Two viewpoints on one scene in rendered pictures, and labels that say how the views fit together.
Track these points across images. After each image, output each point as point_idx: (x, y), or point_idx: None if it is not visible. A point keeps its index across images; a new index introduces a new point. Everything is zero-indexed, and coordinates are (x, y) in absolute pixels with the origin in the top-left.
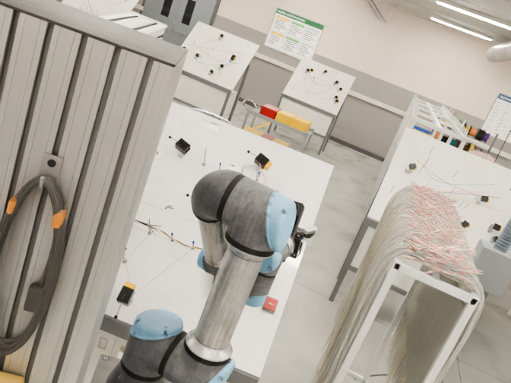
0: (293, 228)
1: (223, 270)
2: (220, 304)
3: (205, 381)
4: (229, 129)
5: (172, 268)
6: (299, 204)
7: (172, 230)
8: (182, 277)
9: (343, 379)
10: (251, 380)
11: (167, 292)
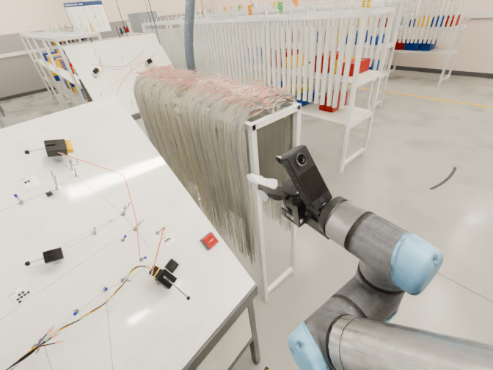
0: (324, 184)
1: None
2: None
3: None
4: None
5: (114, 327)
6: (301, 149)
7: (62, 305)
8: (132, 318)
9: (262, 219)
10: (253, 291)
11: (138, 343)
